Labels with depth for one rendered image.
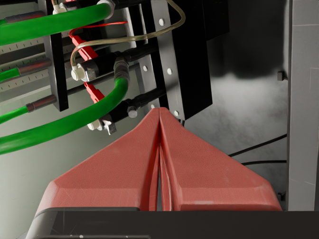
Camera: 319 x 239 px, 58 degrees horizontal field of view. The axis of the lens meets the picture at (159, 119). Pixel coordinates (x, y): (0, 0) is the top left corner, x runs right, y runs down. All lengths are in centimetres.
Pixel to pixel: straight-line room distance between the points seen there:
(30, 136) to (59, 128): 2
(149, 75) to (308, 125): 28
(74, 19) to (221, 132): 50
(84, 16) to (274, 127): 44
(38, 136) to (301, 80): 31
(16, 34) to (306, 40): 30
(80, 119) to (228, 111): 44
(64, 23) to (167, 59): 27
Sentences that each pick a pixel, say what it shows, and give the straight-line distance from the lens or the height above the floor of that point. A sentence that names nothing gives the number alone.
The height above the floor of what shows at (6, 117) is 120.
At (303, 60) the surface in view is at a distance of 39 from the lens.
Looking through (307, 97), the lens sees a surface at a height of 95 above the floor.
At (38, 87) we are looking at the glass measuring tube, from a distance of 67.
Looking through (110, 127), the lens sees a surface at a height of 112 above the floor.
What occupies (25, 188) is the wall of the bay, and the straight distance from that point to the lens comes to 77.
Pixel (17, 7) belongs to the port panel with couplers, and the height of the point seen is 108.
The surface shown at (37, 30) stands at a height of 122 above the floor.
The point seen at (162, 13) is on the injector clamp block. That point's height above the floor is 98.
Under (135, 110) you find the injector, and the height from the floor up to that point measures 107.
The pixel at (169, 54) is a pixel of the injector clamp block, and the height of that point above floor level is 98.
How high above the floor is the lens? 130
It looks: 34 degrees down
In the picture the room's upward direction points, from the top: 119 degrees counter-clockwise
